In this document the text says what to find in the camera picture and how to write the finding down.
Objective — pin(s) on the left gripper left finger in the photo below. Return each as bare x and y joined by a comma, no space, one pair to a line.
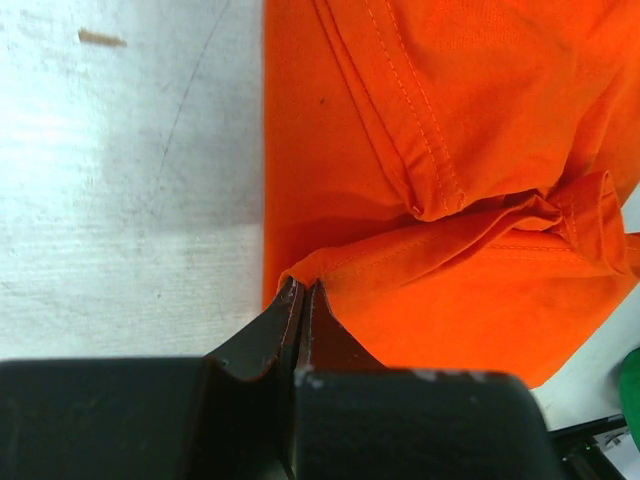
224,415

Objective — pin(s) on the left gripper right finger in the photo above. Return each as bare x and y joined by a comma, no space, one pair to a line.
357,419

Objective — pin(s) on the orange t shirt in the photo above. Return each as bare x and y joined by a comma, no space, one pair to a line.
454,173

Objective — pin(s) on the green t shirt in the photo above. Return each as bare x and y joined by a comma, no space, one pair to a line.
629,385

